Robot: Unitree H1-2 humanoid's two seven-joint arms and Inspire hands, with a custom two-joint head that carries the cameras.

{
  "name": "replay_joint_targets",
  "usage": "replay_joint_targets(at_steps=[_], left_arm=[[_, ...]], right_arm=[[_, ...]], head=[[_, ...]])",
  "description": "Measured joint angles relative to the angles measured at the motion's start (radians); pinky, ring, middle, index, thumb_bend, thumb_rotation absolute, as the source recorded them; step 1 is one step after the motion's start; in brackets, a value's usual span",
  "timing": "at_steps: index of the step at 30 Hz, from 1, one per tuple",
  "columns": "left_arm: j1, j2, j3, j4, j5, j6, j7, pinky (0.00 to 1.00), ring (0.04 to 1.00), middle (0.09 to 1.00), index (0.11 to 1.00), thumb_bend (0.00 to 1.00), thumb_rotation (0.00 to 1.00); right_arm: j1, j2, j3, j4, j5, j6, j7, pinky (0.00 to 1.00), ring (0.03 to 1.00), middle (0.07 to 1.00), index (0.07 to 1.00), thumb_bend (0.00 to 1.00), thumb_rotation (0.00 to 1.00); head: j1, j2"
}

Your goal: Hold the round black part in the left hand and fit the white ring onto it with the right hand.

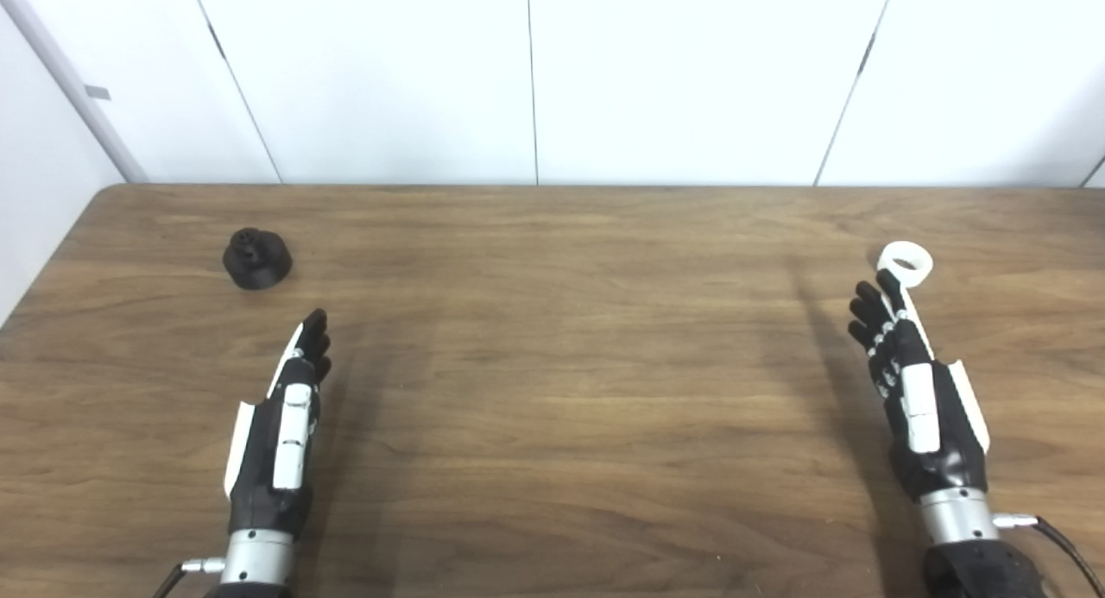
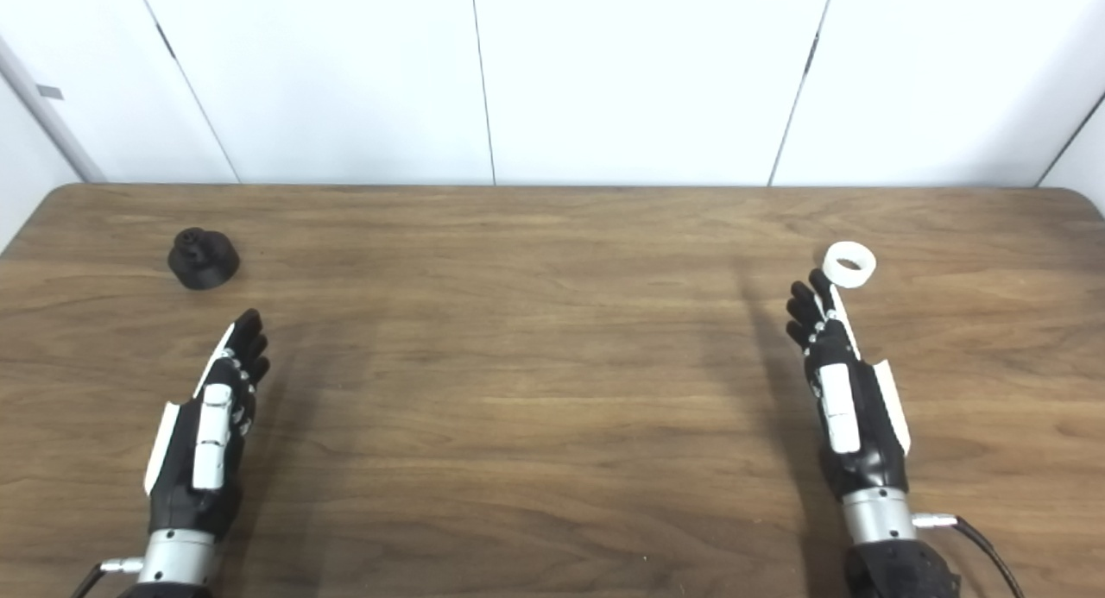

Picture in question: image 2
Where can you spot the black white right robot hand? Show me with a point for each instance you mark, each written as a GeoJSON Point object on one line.
{"type": "Point", "coordinates": [872, 443]}

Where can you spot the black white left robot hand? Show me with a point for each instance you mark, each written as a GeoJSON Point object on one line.
{"type": "Point", "coordinates": [186, 477]}

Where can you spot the round black plastic part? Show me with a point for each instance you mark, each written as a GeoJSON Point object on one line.
{"type": "Point", "coordinates": [203, 261]}

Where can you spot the small gray trim tag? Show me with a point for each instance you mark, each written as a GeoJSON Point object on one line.
{"type": "Point", "coordinates": [50, 92]}

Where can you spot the gray wall corner trim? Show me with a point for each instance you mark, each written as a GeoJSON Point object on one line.
{"type": "Point", "coordinates": [52, 115]}

